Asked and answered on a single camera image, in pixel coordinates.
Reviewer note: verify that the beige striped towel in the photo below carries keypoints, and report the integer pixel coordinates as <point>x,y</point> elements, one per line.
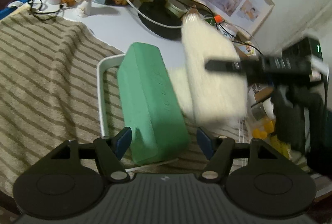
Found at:
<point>49,94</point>

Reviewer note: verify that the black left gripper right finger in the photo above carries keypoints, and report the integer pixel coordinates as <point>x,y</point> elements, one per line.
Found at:
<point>218,152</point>

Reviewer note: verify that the black lamp base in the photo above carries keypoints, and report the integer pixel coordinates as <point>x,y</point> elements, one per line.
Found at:
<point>163,16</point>

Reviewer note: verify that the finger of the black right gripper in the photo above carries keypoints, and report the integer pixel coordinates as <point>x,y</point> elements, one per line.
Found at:
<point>233,66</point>

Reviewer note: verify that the yellow rubber duck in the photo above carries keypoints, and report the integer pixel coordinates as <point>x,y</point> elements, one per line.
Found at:
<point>263,131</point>

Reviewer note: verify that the clear jar white lid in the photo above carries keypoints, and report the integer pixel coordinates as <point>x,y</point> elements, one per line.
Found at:
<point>263,110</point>

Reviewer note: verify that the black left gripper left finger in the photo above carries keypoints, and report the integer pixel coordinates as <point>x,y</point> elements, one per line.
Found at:
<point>109,152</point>

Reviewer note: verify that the orange cap green bottle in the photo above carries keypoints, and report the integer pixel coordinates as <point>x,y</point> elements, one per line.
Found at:
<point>214,20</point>

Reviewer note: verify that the white fluffy cloth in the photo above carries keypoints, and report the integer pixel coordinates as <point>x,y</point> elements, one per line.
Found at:
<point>206,93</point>

